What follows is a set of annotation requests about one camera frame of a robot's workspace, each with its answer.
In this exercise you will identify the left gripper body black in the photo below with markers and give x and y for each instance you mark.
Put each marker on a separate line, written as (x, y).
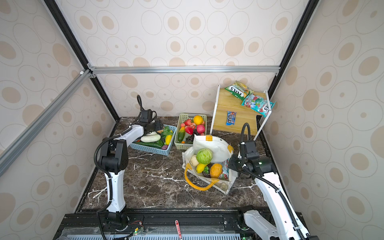
(155, 127)

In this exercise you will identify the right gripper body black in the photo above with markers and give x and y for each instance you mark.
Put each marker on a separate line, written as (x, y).
(237, 163)

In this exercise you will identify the white grocery bag yellow handles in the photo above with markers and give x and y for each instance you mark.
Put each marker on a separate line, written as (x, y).
(222, 151)

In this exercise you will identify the green cabbage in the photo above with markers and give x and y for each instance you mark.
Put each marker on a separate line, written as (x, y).
(204, 156)

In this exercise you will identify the long yellow fruit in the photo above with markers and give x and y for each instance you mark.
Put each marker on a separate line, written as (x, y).
(200, 168)

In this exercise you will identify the cream garlic bulb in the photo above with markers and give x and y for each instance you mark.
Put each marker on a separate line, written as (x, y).
(193, 161)

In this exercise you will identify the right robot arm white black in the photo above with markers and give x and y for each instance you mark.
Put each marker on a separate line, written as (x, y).
(286, 225)

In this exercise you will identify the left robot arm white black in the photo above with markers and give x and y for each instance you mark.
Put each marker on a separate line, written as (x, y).
(111, 157)

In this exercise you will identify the teal red candy bag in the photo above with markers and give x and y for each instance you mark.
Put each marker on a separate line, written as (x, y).
(258, 104)

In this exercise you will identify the green candy bag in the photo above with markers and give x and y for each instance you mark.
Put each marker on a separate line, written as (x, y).
(239, 90)

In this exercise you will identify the white radish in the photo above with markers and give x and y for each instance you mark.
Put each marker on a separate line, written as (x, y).
(150, 138)

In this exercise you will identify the green leaf vegetable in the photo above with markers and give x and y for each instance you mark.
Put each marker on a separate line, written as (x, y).
(167, 131)

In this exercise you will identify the green cucumber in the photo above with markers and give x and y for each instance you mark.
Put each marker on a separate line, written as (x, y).
(157, 144)

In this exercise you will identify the yellow corn cob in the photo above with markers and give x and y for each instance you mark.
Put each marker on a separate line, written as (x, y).
(168, 140)

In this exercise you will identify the blue plastic basket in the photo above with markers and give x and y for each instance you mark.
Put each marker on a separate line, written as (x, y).
(155, 150)

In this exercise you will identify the green plastic basket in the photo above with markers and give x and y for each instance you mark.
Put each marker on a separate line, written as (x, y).
(188, 140)

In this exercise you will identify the red strawberry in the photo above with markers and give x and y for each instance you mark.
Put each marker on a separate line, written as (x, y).
(188, 122)

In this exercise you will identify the red apple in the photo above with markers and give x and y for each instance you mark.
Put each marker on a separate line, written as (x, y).
(189, 130)

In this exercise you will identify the small wooden side table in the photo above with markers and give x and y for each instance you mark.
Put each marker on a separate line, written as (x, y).
(225, 102)

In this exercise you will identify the blue m&m packet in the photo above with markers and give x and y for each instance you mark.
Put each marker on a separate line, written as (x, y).
(231, 118)

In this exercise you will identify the orange fruit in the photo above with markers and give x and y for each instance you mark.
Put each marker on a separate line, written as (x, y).
(198, 120)

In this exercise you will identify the horizontal aluminium bar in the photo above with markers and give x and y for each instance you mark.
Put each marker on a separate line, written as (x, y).
(185, 70)

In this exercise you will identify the white plastic spoon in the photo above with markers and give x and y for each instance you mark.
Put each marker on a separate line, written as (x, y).
(97, 193)

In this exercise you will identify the left diagonal aluminium bar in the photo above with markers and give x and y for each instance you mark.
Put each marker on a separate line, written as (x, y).
(18, 145)

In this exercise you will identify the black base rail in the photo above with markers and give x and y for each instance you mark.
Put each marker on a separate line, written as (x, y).
(211, 224)

